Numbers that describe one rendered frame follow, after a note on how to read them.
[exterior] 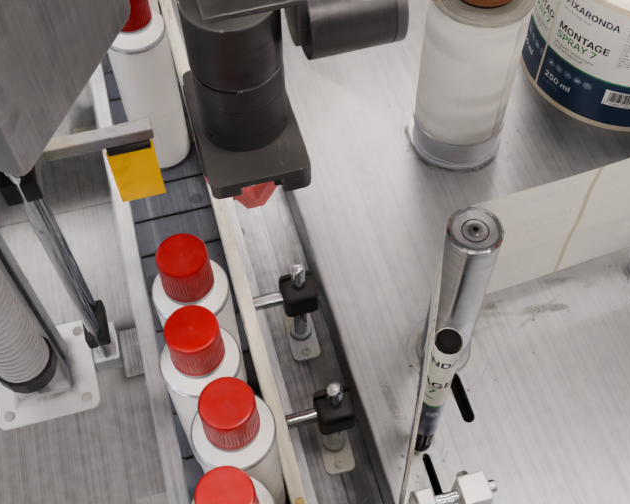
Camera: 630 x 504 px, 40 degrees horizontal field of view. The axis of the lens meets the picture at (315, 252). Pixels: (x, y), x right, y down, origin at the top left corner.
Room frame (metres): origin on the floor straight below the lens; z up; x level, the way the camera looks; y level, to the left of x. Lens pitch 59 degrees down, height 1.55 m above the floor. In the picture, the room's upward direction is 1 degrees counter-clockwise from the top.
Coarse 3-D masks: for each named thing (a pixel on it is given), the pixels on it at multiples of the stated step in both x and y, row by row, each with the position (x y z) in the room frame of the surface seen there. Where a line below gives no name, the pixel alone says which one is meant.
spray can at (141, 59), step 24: (144, 0) 0.52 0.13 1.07; (144, 24) 0.51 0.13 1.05; (120, 48) 0.50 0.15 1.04; (144, 48) 0.50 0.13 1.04; (168, 48) 0.52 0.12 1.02; (120, 72) 0.50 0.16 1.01; (144, 72) 0.50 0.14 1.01; (168, 72) 0.51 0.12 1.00; (144, 96) 0.50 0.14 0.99; (168, 96) 0.51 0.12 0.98; (168, 120) 0.50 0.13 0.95; (168, 144) 0.50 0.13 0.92; (168, 168) 0.50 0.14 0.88
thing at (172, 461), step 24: (96, 72) 0.55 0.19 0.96; (96, 96) 0.52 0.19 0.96; (120, 216) 0.39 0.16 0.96; (144, 288) 0.33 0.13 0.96; (144, 312) 0.31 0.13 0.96; (144, 336) 0.29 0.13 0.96; (144, 360) 0.27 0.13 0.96; (168, 408) 0.23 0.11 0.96; (168, 432) 0.21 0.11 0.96; (168, 456) 0.19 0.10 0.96; (168, 480) 0.18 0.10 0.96
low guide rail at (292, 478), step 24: (168, 0) 0.69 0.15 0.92; (168, 24) 0.66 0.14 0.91; (216, 216) 0.42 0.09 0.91; (240, 264) 0.37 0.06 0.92; (240, 288) 0.35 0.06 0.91; (240, 312) 0.33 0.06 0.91; (264, 360) 0.29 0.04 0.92; (264, 384) 0.26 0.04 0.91; (288, 432) 0.23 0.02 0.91; (288, 456) 0.21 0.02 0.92; (288, 480) 0.19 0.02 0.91
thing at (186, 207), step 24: (120, 96) 0.59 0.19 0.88; (120, 120) 0.56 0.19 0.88; (192, 144) 0.53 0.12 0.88; (192, 168) 0.50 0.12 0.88; (168, 192) 0.47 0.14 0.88; (192, 192) 0.47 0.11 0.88; (144, 216) 0.45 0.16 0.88; (168, 216) 0.45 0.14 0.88; (192, 216) 0.45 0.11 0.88; (144, 240) 0.42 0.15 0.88; (216, 240) 0.42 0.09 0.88; (144, 264) 0.40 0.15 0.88; (240, 336) 0.32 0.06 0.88; (192, 456) 0.22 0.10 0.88; (192, 480) 0.20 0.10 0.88
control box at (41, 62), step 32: (0, 0) 0.21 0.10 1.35; (32, 0) 0.22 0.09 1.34; (64, 0) 0.24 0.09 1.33; (96, 0) 0.26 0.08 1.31; (128, 0) 0.28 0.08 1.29; (0, 32) 0.21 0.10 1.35; (32, 32) 0.22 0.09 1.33; (64, 32) 0.23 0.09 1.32; (96, 32) 0.25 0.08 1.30; (0, 64) 0.20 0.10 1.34; (32, 64) 0.21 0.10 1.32; (64, 64) 0.23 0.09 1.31; (96, 64) 0.25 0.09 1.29; (0, 96) 0.20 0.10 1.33; (32, 96) 0.21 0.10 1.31; (64, 96) 0.22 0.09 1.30; (0, 128) 0.19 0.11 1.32; (32, 128) 0.20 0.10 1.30; (0, 160) 0.19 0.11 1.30; (32, 160) 0.20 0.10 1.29
